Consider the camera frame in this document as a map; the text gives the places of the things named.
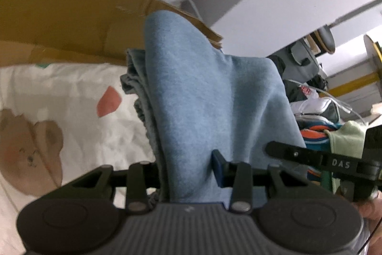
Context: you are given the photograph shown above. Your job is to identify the teal patterned cloth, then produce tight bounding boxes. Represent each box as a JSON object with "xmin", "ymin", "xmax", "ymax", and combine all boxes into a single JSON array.
[{"xmin": 298, "ymin": 120, "xmax": 338, "ymax": 184}]

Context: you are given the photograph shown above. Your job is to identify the grey bag with black strap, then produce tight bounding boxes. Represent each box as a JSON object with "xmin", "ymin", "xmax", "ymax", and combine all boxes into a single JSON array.
[{"xmin": 267, "ymin": 40, "xmax": 329, "ymax": 101}]

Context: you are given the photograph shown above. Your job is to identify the cream bear print blanket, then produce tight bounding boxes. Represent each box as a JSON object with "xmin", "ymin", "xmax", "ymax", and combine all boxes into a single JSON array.
[{"xmin": 0, "ymin": 62, "xmax": 168, "ymax": 255}]

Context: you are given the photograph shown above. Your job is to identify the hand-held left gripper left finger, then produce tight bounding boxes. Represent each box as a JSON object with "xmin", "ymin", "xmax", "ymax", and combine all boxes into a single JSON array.
[{"xmin": 67, "ymin": 162, "xmax": 159, "ymax": 212}]

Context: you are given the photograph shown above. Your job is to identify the blue denim pants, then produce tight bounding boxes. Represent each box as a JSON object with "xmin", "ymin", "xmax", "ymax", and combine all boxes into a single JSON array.
[{"xmin": 119, "ymin": 10, "xmax": 308, "ymax": 205}]

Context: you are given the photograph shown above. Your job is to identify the person's right hand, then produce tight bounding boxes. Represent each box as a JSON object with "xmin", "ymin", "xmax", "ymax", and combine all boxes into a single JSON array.
[{"xmin": 355, "ymin": 191, "xmax": 382, "ymax": 227}]

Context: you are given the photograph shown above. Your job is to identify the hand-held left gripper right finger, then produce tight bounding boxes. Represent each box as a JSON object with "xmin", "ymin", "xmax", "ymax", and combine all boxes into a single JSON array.
[{"xmin": 211, "ymin": 150, "xmax": 311, "ymax": 212}]

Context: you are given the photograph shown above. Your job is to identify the light green cloth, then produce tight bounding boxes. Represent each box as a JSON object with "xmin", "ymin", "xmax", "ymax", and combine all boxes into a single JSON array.
[{"xmin": 324, "ymin": 120, "xmax": 368, "ymax": 193}]

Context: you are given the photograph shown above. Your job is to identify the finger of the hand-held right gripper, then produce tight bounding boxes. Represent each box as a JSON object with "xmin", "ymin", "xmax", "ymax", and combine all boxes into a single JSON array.
[{"xmin": 265, "ymin": 141, "xmax": 327, "ymax": 167}]

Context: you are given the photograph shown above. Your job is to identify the low open cardboard box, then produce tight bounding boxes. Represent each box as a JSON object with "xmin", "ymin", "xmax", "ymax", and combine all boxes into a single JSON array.
[{"xmin": 0, "ymin": 0, "xmax": 224, "ymax": 68}]

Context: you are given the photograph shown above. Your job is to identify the white crumpled cloth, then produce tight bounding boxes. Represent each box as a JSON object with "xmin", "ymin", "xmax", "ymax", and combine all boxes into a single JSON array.
[{"xmin": 291, "ymin": 97, "xmax": 340, "ymax": 125}]

